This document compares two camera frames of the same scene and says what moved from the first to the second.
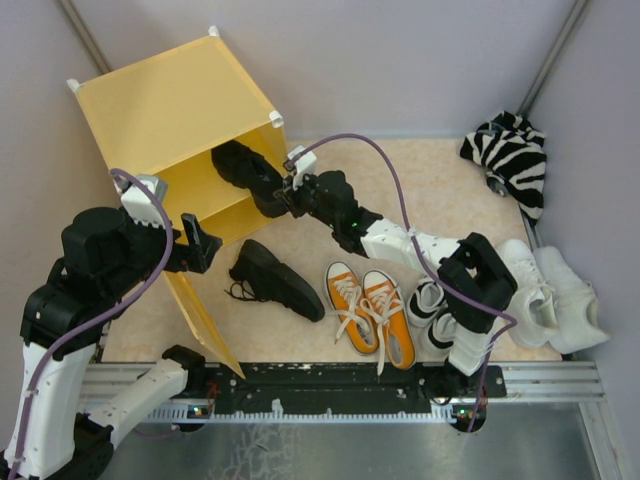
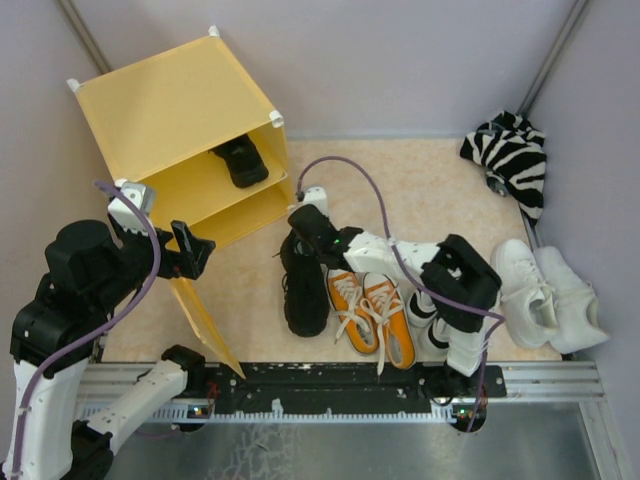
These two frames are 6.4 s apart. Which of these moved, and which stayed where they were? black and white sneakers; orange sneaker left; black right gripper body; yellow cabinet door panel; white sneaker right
Moved: black right gripper body
Stayed: black and white sneakers; white sneaker right; orange sneaker left; yellow cabinet door panel
